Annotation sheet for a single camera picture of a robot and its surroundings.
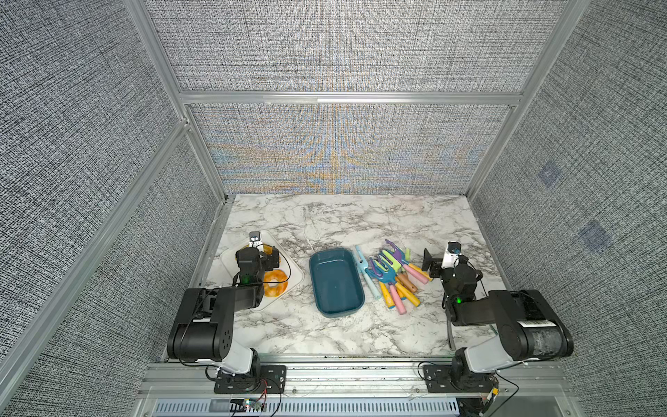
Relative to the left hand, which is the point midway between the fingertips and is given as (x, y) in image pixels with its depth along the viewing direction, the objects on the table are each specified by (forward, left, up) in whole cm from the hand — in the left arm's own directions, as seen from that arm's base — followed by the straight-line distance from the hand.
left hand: (264, 244), depth 93 cm
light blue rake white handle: (-6, -35, -6) cm, 36 cm away
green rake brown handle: (-8, -47, -5) cm, 48 cm away
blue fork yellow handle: (-21, -51, -5) cm, 56 cm away
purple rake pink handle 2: (-20, -46, -7) cm, 50 cm away
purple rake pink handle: (-4, -50, -6) cm, 50 cm away
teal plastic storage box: (-12, -25, -9) cm, 29 cm away
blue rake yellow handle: (-9, -42, -5) cm, 43 cm away
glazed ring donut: (-9, -5, -6) cm, 12 cm away
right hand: (-5, -62, +4) cm, 63 cm away
